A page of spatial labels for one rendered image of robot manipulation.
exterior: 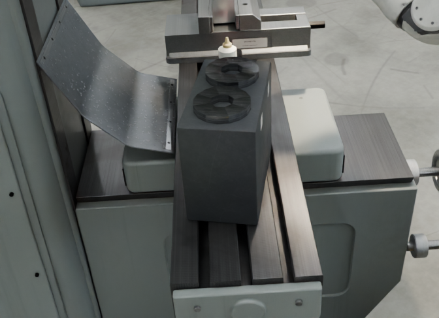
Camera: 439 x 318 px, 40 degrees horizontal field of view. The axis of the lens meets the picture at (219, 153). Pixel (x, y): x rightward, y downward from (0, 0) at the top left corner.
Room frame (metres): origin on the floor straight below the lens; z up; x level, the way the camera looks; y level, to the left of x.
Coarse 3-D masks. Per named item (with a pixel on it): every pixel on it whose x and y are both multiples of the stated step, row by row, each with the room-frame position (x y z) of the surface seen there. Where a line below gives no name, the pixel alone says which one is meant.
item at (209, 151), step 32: (224, 64) 0.91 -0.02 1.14; (256, 64) 0.91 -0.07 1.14; (192, 96) 0.84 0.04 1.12; (224, 96) 0.81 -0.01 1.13; (256, 96) 0.83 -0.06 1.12; (192, 128) 0.75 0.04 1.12; (224, 128) 0.74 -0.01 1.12; (256, 128) 0.74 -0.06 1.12; (192, 160) 0.75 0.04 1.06; (224, 160) 0.74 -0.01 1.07; (256, 160) 0.73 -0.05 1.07; (192, 192) 0.75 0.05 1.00; (224, 192) 0.74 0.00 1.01; (256, 192) 0.73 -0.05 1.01; (256, 224) 0.73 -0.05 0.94
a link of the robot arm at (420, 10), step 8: (416, 0) 0.94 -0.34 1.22; (424, 0) 0.93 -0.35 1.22; (432, 0) 0.92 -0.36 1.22; (416, 8) 0.93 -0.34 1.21; (424, 8) 0.92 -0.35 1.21; (432, 8) 0.91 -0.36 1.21; (416, 16) 0.92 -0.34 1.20; (424, 16) 0.91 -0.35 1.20; (432, 16) 0.91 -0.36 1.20; (416, 24) 0.92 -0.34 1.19; (424, 24) 0.91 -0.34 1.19; (432, 24) 0.90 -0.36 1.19
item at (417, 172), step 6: (438, 150) 1.23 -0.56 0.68; (432, 156) 1.25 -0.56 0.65; (438, 156) 1.23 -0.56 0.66; (408, 162) 1.20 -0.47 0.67; (414, 162) 1.20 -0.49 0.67; (432, 162) 1.25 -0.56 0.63; (438, 162) 1.23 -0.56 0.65; (414, 168) 1.18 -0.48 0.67; (420, 168) 1.20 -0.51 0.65; (426, 168) 1.20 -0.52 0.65; (432, 168) 1.20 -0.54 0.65; (438, 168) 1.20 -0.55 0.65; (414, 174) 1.17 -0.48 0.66; (420, 174) 1.19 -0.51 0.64; (426, 174) 1.19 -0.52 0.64; (432, 174) 1.19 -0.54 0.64; (438, 174) 1.19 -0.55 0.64; (414, 180) 1.17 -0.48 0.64; (438, 180) 1.20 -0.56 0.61; (438, 186) 1.19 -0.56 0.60
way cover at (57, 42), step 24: (72, 24) 1.30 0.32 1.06; (48, 48) 1.12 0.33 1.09; (72, 48) 1.21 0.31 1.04; (96, 48) 1.32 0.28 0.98; (48, 72) 1.06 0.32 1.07; (72, 72) 1.14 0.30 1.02; (96, 72) 1.23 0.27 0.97; (120, 72) 1.31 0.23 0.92; (72, 96) 1.07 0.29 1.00; (96, 96) 1.15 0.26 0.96; (120, 96) 1.21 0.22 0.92; (144, 96) 1.26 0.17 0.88; (168, 96) 1.27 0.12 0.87; (96, 120) 1.06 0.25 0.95; (120, 120) 1.12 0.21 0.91; (144, 120) 1.15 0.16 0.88; (168, 120) 1.17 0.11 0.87; (144, 144) 1.06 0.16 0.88; (168, 144) 1.07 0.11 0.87
